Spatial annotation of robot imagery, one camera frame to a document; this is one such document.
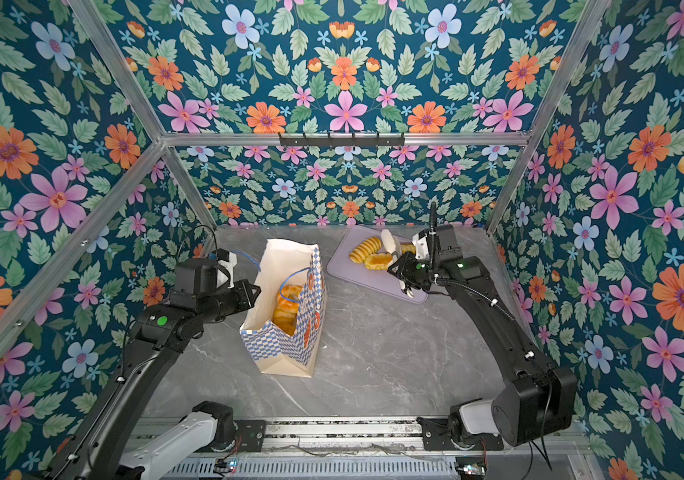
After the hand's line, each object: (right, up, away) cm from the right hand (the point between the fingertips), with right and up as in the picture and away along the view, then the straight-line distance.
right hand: (391, 268), depth 77 cm
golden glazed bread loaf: (-3, +1, +27) cm, 27 cm away
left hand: (-31, -3, -7) cm, 32 cm away
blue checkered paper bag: (-30, +1, +8) cm, 31 cm away
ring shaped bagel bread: (-30, -9, +16) cm, 35 cm away
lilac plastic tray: (0, -5, +24) cm, 25 cm away
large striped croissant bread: (-32, -15, +13) cm, 37 cm away
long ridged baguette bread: (-5, +7, +31) cm, 32 cm away
